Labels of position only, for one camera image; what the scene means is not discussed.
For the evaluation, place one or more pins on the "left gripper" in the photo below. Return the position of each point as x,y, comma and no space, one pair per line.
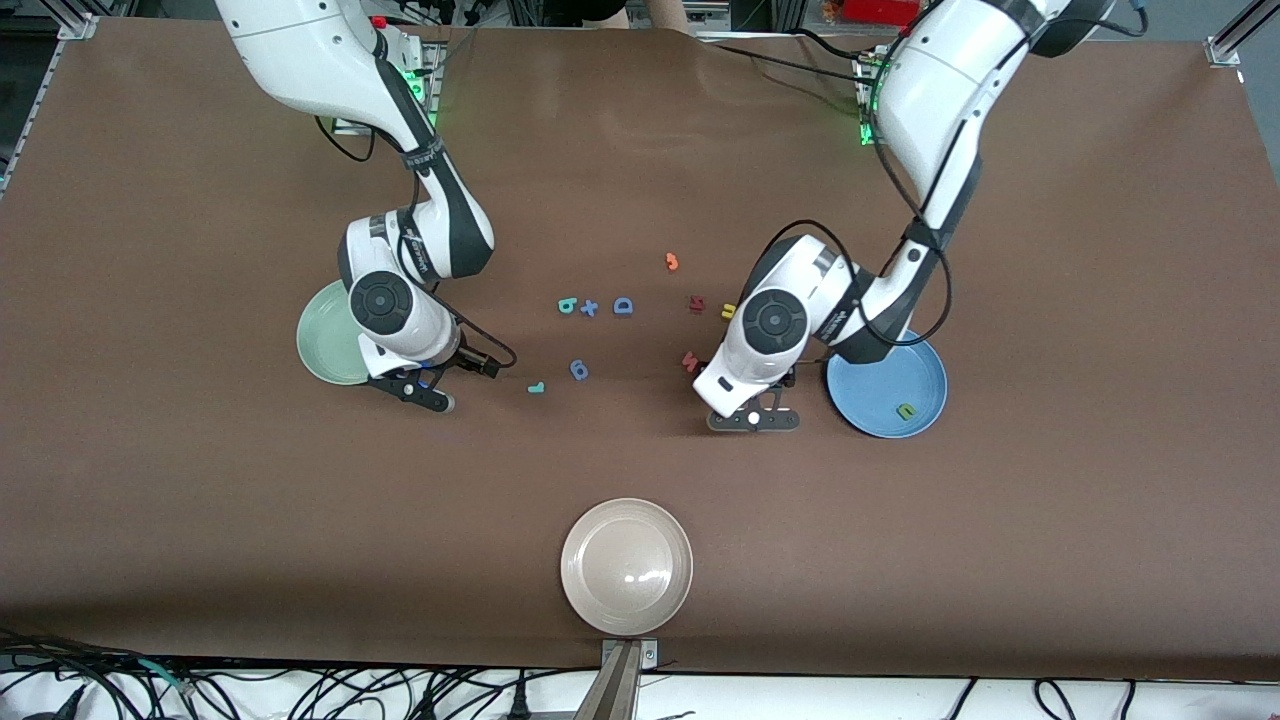
790,379

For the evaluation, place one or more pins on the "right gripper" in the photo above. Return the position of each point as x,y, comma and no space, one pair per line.
463,357

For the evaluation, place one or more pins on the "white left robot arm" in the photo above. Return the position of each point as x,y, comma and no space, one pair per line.
940,80

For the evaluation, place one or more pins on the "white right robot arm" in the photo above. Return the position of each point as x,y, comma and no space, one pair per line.
300,50

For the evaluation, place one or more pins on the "pink foam letter W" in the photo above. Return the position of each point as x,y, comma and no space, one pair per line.
688,360

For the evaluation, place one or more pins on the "blue foam digit nine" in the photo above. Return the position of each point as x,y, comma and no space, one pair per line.
579,371

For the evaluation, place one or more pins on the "pale green plate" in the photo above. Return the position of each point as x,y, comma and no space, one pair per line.
325,345

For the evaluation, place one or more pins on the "blue plate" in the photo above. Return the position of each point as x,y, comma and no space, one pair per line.
900,385

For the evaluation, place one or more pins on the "beige plate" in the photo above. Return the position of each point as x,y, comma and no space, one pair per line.
626,567

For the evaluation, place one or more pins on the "red box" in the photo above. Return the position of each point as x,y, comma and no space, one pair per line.
880,10

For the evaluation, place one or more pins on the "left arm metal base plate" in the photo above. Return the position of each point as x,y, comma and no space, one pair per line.
866,135

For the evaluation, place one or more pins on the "aluminium camera mount post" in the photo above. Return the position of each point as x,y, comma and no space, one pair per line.
615,690

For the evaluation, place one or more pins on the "aluminium frame profile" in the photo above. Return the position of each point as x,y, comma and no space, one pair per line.
78,25
1222,48

